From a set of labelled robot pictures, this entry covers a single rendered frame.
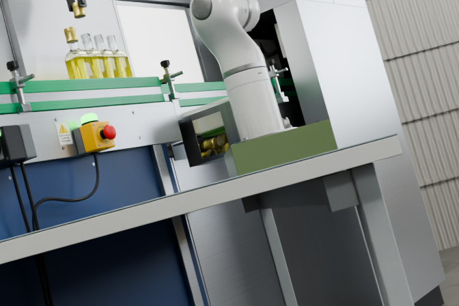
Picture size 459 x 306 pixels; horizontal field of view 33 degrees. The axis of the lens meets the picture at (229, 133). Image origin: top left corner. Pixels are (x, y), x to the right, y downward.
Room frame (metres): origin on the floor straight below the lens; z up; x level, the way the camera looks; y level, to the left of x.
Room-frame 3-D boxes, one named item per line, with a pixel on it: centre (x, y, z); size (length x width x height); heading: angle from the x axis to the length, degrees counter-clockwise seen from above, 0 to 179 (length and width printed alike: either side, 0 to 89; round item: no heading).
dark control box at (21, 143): (1.74, 0.49, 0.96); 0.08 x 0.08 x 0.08; 56
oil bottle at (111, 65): (2.36, 0.31, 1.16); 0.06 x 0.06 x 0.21; 57
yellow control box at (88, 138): (1.98, 0.34, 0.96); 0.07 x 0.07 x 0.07; 56
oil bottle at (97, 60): (2.31, 0.34, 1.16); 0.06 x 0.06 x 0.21; 57
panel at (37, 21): (2.63, 0.29, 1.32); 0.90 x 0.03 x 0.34; 146
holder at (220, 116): (2.43, 0.03, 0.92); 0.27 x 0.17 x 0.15; 56
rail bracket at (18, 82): (1.85, 0.45, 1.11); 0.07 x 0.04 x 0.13; 56
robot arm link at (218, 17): (2.01, -0.06, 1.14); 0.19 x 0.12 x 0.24; 147
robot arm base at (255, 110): (2.03, -0.08, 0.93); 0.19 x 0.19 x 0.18
